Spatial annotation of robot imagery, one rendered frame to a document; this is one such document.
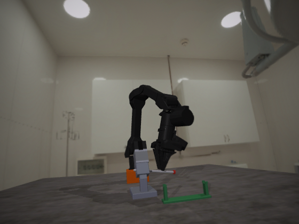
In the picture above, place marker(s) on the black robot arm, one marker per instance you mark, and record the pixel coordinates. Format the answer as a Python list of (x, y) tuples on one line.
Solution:
[(173, 114)]

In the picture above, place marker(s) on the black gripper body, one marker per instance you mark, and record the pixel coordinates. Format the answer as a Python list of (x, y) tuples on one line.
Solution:
[(164, 140)]

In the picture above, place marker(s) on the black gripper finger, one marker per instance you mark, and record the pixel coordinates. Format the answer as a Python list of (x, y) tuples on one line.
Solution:
[(164, 156), (156, 154)]

